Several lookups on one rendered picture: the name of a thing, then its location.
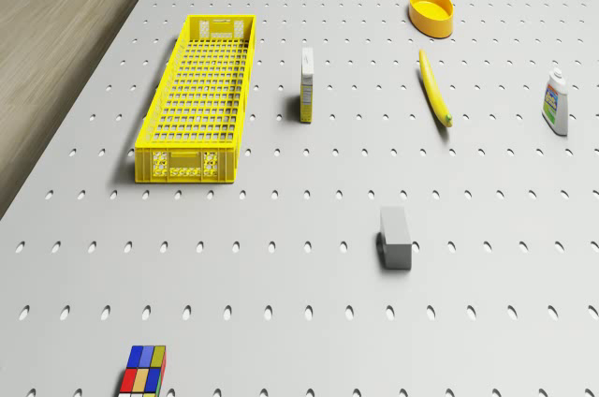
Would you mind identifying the puzzle cube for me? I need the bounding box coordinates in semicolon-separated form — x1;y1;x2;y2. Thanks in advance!
117;345;168;397

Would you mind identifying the yellow basket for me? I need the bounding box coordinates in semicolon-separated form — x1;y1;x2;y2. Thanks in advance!
134;13;257;185

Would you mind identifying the banana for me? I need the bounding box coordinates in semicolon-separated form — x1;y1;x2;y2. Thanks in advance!
417;49;454;129

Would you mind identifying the yellow bowl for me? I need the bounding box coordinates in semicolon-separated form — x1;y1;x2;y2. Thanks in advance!
408;0;455;39

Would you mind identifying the small white bottle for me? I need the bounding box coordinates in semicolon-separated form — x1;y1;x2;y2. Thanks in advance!
541;66;570;137

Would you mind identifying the grey cube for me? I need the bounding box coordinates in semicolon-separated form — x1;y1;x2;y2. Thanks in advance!
379;205;414;272

